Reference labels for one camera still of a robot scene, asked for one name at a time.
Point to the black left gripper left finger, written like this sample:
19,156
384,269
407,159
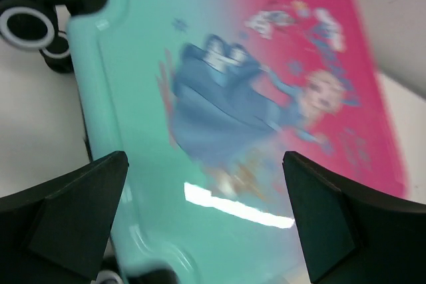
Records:
57,231

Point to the pink and teal kids suitcase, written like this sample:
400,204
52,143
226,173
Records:
205,97

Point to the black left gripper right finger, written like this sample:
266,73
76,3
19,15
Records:
351,233

